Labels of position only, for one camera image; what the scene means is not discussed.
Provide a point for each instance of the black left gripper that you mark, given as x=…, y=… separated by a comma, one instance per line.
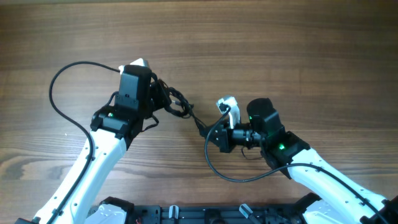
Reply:
x=163, y=98

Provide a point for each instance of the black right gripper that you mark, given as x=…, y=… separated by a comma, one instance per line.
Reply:
x=221, y=137

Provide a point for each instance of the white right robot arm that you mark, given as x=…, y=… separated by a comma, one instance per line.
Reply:
x=335, y=198

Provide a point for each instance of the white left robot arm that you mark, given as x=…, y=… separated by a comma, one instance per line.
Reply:
x=113, y=127

